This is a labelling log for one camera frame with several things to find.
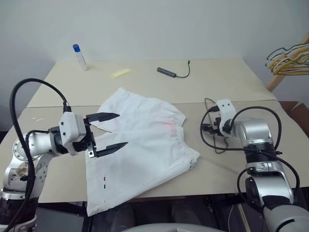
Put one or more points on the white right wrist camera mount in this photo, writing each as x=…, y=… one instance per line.
x=225, y=107

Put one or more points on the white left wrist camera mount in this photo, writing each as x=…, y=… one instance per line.
x=71, y=125

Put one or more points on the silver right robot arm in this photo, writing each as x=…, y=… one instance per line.
x=256, y=133

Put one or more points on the white bottle with blue cap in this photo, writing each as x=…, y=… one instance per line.
x=81, y=59

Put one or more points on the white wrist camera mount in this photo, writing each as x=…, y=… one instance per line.
x=225, y=107
x=71, y=125

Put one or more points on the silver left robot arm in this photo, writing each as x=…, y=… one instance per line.
x=38, y=142

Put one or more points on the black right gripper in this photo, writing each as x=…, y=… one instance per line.
x=218, y=126

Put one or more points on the clothes hangers on rack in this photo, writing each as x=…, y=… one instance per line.
x=276, y=82

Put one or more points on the white shorts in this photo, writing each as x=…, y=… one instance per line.
x=144, y=145

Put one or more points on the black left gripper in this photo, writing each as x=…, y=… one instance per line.
x=91, y=137

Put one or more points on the pale yellow flat piece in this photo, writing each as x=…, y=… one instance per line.
x=120, y=73

